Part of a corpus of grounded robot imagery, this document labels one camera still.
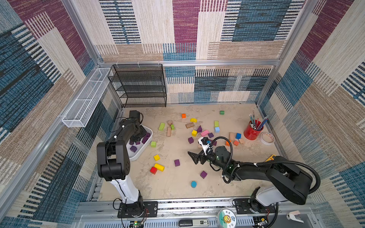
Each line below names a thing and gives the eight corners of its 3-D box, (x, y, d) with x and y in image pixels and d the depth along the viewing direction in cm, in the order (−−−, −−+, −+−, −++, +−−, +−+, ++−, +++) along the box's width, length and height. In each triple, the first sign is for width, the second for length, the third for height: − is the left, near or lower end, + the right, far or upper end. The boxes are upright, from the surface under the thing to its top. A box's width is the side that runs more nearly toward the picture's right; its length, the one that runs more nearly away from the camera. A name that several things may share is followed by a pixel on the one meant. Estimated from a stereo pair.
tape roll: (262, 145, 99) (264, 143, 97) (258, 134, 104) (259, 132, 102) (275, 145, 99) (277, 143, 97) (270, 134, 104) (272, 132, 102)
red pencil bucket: (245, 140, 100) (251, 131, 92) (242, 129, 106) (247, 119, 98) (258, 139, 100) (265, 130, 92) (254, 129, 106) (260, 119, 98)
